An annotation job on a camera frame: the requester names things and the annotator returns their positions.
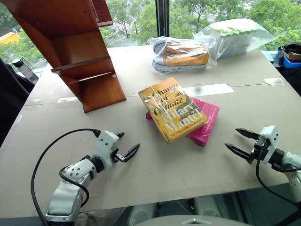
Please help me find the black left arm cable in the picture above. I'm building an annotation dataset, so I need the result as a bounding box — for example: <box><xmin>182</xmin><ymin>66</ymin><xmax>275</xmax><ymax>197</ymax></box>
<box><xmin>30</xmin><ymin>128</ymin><xmax>101</xmax><ymax>226</ymax></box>

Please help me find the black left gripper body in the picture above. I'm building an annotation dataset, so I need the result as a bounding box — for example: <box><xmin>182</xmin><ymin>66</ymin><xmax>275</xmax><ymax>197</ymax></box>
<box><xmin>110</xmin><ymin>146</ymin><xmax>126</xmax><ymax>164</ymax></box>

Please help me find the wooden shelf rack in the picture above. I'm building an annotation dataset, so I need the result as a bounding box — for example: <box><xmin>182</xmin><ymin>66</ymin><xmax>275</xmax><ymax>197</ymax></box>
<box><xmin>4</xmin><ymin>0</ymin><xmax>127</xmax><ymax>114</ymax></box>

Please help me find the yellow hardcover book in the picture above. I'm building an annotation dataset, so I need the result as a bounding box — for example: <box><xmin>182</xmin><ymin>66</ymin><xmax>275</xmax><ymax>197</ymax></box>
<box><xmin>138</xmin><ymin>77</ymin><xmax>209</xmax><ymax>144</ymax></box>

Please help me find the blue plastic bin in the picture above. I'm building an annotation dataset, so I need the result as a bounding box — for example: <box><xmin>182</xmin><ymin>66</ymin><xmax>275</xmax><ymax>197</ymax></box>
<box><xmin>276</xmin><ymin>46</ymin><xmax>301</xmax><ymax>69</ymax></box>

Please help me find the white rounded shape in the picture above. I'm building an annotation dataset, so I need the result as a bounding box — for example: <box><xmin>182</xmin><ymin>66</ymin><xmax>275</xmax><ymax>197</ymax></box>
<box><xmin>128</xmin><ymin>202</ymin><xmax>158</xmax><ymax>225</ymax></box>
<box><xmin>193</xmin><ymin>194</ymin><xmax>223</xmax><ymax>218</ymax></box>

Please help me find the dark drinking bottle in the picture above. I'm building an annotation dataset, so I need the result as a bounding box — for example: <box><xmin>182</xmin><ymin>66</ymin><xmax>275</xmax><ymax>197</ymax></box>
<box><xmin>11</xmin><ymin>57</ymin><xmax>40</xmax><ymax>85</ymax></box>

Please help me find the plastic bag of white cups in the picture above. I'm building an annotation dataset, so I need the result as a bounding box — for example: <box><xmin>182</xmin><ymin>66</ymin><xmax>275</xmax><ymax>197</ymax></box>
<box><xmin>192</xmin><ymin>18</ymin><xmax>277</xmax><ymax>60</ymax></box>

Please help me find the dark window frame post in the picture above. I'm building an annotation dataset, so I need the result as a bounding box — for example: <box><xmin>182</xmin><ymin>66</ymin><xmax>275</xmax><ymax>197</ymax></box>
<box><xmin>155</xmin><ymin>0</ymin><xmax>171</xmax><ymax>46</ymax></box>

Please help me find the orange canvas sneaker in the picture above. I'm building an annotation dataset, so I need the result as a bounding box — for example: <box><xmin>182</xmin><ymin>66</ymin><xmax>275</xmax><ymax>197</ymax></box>
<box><xmin>151</xmin><ymin>40</ymin><xmax>210</xmax><ymax>71</ymax></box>

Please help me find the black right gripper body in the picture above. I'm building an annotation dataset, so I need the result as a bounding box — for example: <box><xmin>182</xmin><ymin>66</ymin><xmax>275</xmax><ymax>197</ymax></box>
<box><xmin>247</xmin><ymin>134</ymin><xmax>271</xmax><ymax>165</ymax></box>

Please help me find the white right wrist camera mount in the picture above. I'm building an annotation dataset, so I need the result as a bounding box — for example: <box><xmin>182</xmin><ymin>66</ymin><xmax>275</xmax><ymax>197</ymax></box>
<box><xmin>258</xmin><ymin>125</ymin><xmax>280</xmax><ymax>165</ymax></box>

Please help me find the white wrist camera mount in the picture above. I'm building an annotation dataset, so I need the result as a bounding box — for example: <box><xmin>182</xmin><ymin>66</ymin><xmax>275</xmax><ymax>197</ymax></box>
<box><xmin>258</xmin><ymin>125</ymin><xmax>280</xmax><ymax>165</ymax></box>
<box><xmin>95</xmin><ymin>130</ymin><xmax>120</xmax><ymax>169</ymax></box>

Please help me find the grey rounded robot body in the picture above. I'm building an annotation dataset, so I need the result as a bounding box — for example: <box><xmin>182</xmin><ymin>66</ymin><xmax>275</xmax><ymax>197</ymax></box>
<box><xmin>133</xmin><ymin>215</ymin><xmax>250</xmax><ymax>226</ymax></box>

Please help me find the yellow sneaker in plastic bag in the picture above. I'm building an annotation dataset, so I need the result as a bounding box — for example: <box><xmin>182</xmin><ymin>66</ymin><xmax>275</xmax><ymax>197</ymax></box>
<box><xmin>147</xmin><ymin>36</ymin><xmax>218</xmax><ymax>76</ymax></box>

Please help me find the black fabric object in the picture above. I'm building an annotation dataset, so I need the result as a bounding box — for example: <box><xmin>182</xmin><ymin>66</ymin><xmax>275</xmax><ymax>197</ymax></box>
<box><xmin>0</xmin><ymin>57</ymin><xmax>36</xmax><ymax>147</ymax></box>

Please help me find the short clear tape strip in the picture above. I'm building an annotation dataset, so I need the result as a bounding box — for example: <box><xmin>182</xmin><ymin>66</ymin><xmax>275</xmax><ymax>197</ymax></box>
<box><xmin>57</xmin><ymin>97</ymin><xmax>81</xmax><ymax>104</ymax></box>
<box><xmin>263</xmin><ymin>77</ymin><xmax>286</xmax><ymax>87</ymax></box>

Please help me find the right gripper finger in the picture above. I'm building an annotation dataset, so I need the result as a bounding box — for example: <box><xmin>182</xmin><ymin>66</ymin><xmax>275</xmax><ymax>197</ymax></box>
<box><xmin>224</xmin><ymin>143</ymin><xmax>252</xmax><ymax>162</ymax></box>
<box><xmin>235</xmin><ymin>128</ymin><xmax>261</xmax><ymax>141</ymax></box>

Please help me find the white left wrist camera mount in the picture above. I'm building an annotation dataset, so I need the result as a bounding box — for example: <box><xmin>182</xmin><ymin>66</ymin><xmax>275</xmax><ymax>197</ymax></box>
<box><xmin>95</xmin><ymin>130</ymin><xmax>120</xmax><ymax>169</ymax></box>

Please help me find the pink paperback book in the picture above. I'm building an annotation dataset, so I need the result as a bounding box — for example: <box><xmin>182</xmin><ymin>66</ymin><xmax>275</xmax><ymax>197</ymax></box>
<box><xmin>145</xmin><ymin>96</ymin><xmax>221</xmax><ymax>147</ymax></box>

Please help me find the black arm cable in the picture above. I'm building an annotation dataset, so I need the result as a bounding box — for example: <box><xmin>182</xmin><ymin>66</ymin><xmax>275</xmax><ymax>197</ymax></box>
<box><xmin>255</xmin><ymin>159</ymin><xmax>301</xmax><ymax>206</ymax></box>
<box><xmin>30</xmin><ymin>128</ymin><xmax>101</xmax><ymax>226</ymax></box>

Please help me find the long clear tape strip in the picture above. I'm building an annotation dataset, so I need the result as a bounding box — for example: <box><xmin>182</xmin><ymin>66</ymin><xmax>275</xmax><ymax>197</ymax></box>
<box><xmin>184</xmin><ymin>82</ymin><xmax>235</xmax><ymax>96</ymax></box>

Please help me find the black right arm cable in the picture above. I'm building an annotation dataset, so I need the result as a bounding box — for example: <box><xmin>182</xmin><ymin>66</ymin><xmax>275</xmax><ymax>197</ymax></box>
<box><xmin>255</xmin><ymin>159</ymin><xmax>301</xmax><ymax>206</ymax></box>

